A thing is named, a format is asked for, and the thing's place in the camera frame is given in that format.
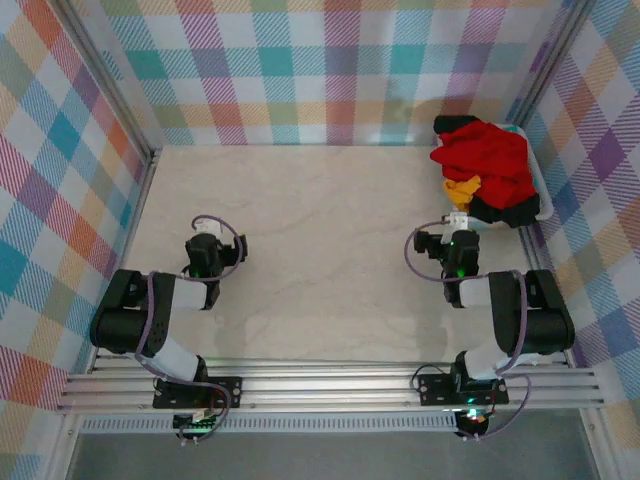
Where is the white plastic basket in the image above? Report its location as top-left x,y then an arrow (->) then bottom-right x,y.
434,119 -> 555,233

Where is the yellow t-shirt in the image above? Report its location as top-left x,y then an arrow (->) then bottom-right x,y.
443,174 -> 483,213

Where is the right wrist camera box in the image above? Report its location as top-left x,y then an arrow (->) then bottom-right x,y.
413,228 -> 446,263

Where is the red t-shirt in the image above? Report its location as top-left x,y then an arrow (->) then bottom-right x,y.
430,122 -> 537,209

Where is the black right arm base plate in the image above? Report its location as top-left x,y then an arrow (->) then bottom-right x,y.
417,372 -> 511,408

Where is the black t-shirt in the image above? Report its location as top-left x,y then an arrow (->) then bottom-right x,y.
432,114 -> 542,230

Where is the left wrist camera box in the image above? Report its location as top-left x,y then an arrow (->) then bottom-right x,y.
220,232 -> 250,265

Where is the aluminium corner post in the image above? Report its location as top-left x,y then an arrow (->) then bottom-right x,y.
52,0 -> 164,166
507,0 -> 601,132

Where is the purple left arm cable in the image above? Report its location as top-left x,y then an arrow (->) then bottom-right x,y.
134,214 -> 251,446

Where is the aluminium cross rail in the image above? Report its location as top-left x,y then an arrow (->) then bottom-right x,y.
55,355 -> 610,415

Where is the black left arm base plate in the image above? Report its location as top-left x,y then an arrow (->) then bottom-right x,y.
152,375 -> 244,411

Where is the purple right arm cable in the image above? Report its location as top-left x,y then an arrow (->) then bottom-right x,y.
403,224 -> 532,444

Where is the grey slotted cable duct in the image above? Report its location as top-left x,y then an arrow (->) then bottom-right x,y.
79,416 -> 462,434

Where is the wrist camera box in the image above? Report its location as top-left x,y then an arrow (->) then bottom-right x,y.
220,232 -> 250,265
413,228 -> 446,263

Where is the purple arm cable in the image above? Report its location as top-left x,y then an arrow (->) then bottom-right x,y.
403,224 -> 532,444
134,214 -> 251,446

